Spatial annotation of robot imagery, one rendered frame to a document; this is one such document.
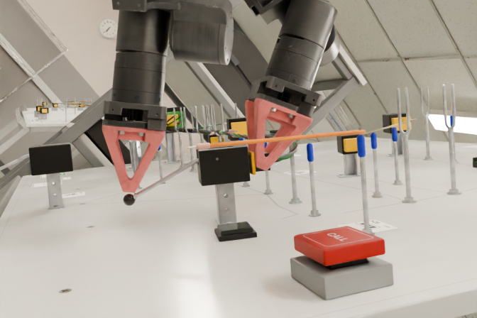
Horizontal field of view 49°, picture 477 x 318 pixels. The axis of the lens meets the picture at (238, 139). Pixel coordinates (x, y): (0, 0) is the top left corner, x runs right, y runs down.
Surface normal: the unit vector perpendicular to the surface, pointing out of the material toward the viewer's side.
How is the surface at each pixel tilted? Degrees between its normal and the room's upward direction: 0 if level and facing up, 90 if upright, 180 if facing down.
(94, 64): 90
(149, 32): 86
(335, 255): 90
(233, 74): 90
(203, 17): 130
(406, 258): 55
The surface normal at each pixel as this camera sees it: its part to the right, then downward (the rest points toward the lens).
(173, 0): 0.02, -0.86
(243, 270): -0.08, -0.99
